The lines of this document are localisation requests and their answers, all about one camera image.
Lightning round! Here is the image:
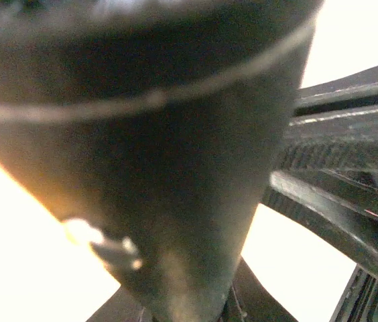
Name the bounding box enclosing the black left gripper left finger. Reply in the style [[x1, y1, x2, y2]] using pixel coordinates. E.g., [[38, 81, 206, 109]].
[[88, 260, 296, 322]]

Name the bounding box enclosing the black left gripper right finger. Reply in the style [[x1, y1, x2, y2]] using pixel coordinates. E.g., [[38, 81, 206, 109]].
[[262, 66, 378, 321]]

